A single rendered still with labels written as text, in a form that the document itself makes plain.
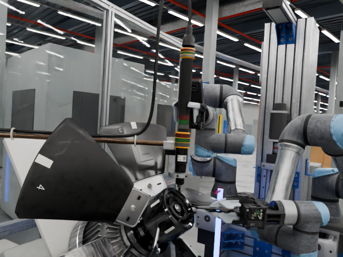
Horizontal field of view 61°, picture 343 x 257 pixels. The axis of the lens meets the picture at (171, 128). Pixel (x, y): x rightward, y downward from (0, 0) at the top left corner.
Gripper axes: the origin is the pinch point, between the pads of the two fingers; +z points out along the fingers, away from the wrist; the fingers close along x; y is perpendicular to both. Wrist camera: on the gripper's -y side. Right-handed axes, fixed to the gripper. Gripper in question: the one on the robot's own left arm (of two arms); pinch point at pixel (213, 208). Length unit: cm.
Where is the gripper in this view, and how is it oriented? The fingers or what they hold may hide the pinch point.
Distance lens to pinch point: 93.8
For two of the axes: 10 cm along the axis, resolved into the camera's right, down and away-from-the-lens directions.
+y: 1.1, 1.4, -9.8
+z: -9.9, -0.6, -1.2
